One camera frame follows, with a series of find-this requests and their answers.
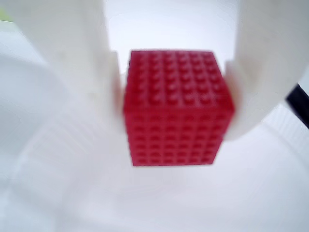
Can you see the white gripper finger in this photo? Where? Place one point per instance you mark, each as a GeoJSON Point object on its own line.
{"type": "Point", "coordinates": [70, 60]}
{"type": "Point", "coordinates": [263, 60]}

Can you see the red studded cube block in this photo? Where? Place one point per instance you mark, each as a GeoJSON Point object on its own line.
{"type": "Point", "coordinates": [177, 108]}

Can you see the white paper plate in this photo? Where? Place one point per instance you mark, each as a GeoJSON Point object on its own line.
{"type": "Point", "coordinates": [154, 183]}

